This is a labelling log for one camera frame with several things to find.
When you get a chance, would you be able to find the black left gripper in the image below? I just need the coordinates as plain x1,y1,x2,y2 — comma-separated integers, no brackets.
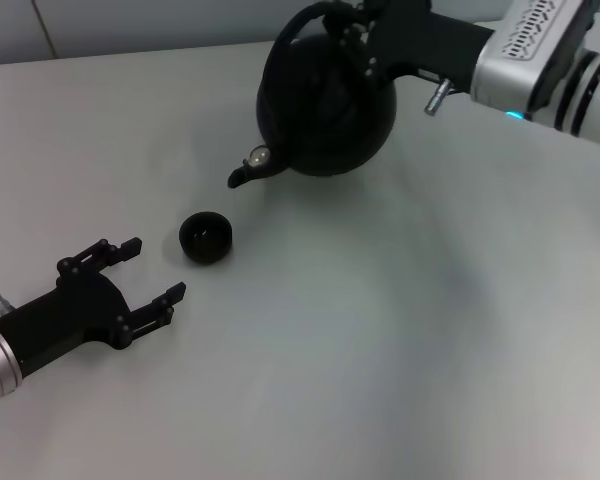
0,237,187,376

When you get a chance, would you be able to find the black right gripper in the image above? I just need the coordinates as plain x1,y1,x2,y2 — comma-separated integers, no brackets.
323,0,495,96

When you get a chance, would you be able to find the small black teacup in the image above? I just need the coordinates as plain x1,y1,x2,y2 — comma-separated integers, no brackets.
178,211,234,265

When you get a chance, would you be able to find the black round teapot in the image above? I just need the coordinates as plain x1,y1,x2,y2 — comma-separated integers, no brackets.
225,1,398,189

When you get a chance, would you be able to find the silver right gripper cable plug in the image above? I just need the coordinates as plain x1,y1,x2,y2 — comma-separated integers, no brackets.
424,77,454,115

